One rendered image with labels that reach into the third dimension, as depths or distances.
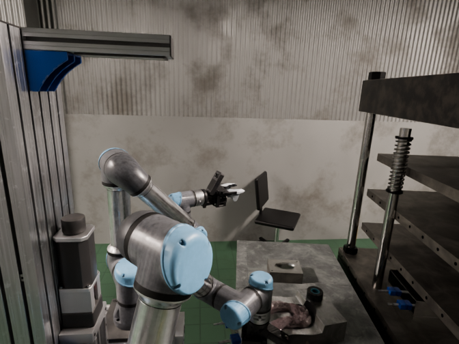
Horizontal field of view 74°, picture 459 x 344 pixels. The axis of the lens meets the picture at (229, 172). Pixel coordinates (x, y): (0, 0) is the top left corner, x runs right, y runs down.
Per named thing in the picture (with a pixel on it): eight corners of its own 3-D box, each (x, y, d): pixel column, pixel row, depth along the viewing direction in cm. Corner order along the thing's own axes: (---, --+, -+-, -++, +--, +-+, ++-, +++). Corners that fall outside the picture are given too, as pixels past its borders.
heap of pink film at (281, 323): (265, 340, 133) (266, 325, 131) (252, 312, 149) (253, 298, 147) (317, 330, 140) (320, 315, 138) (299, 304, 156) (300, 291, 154)
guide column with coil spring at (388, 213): (365, 334, 191) (403, 128, 157) (362, 327, 196) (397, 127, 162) (374, 335, 191) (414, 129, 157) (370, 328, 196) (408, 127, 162)
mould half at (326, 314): (242, 362, 128) (242, 341, 125) (226, 319, 152) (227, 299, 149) (343, 340, 141) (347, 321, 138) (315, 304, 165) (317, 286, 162)
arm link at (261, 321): (270, 298, 100) (272, 317, 92) (268, 310, 101) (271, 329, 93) (247, 297, 100) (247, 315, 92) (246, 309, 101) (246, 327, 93)
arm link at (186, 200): (167, 209, 135) (166, 190, 133) (189, 205, 141) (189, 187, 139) (173, 215, 129) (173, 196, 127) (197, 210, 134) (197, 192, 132)
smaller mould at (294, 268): (268, 282, 183) (270, 271, 181) (266, 267, 197) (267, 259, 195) (302, 284, 182) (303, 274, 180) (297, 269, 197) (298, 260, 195)
